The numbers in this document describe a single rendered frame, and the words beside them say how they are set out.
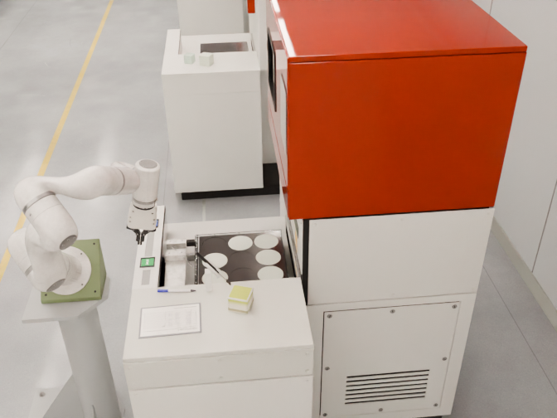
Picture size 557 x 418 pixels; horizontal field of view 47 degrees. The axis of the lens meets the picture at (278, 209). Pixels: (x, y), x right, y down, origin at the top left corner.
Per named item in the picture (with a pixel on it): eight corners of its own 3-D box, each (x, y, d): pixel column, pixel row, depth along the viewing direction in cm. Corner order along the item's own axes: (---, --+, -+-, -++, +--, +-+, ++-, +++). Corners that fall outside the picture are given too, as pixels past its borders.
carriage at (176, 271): (186, 247, 273) (186, 242, 271) (185, 306, 243) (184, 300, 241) (167, 249, 272) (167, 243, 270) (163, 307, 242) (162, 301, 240)
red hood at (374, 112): (428, 110, 296) (446, -22, 263) (494, 206, 229) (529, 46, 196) (267, 119, 291) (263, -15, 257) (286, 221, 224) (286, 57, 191)
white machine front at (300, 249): (284, 192, 314) (284, 119, 292) (307, 305, 247) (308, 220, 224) (278, 192, 314) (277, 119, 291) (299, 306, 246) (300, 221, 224)
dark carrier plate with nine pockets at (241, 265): (279, 232, 274) (279, 230, 274) (288, 284, 246) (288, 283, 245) (199, 237, 271) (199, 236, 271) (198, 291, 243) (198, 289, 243)
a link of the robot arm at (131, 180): (73, 182, 198) (118, 182, 228) (118, 199, 195) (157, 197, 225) (81, 154, 197) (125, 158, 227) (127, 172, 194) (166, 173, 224)
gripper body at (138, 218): (159, 196, 230) (156, 222, 236) (130, 193, 228) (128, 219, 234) (157, 208, 223) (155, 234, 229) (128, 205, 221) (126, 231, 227)
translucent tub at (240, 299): (254, 301, 227) (254, 287, 224) (248, 315, 221) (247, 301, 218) (234, 298, 229) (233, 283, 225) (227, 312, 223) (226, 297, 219)
